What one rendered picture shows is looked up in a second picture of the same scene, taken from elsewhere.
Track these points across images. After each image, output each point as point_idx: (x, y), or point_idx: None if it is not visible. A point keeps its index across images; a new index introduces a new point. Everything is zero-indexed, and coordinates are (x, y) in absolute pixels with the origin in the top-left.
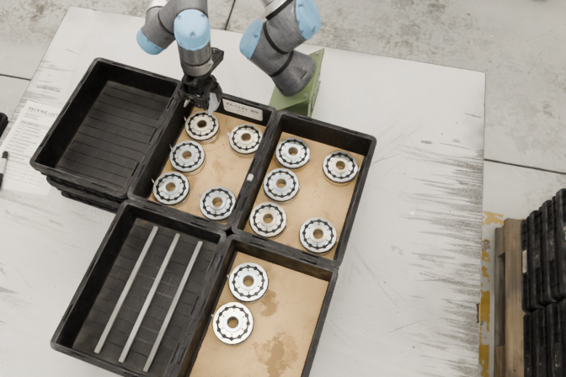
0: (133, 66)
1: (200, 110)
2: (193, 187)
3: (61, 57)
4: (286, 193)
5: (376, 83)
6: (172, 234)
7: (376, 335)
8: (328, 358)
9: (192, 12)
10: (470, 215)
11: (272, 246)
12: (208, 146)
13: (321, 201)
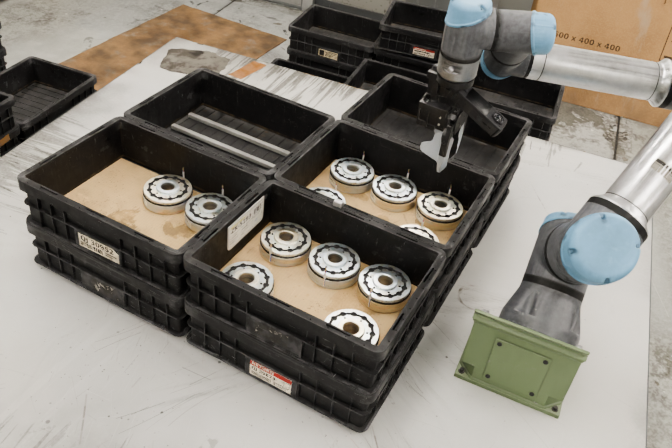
0: (563, 211)
1: None
2: (353, 196)
3: (567, 158)
4: (318, 262)
5: None
6: None
7: (90, 379)
8: (91, 319)
9: (486, 0)
10: None
11: (236, 205)
12: (412, 217)
13: (300, 308)
